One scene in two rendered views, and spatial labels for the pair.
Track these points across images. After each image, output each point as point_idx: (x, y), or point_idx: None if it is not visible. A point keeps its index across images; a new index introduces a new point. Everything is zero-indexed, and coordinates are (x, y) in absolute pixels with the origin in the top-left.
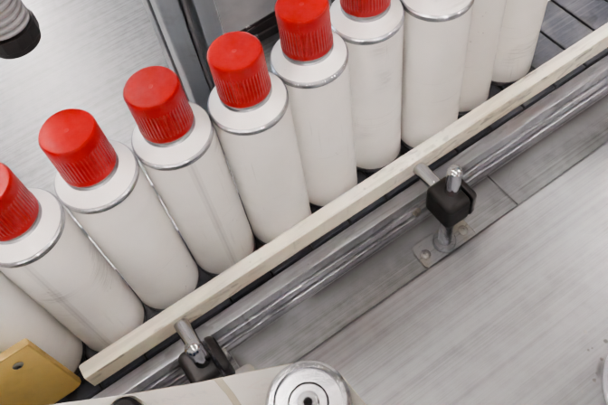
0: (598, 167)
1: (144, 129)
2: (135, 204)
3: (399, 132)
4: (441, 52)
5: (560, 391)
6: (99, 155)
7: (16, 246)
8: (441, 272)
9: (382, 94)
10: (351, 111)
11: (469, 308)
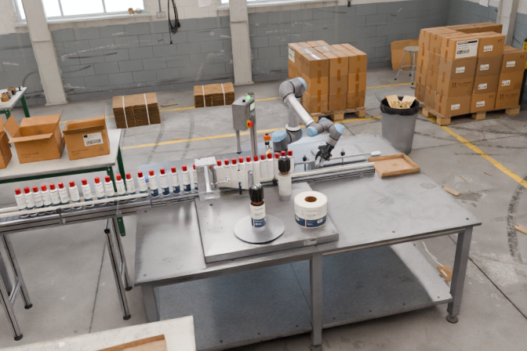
0: (293, 184)
1: (246, 160)
2: (243, 166)
3: (273, 175)
4: (276, 164)
5: (275, 195)
6: (242, 160)
7: (234, 164)
8: (270, 187)
9: (270, 168)
10: (266, 168)
11: (271, 189)
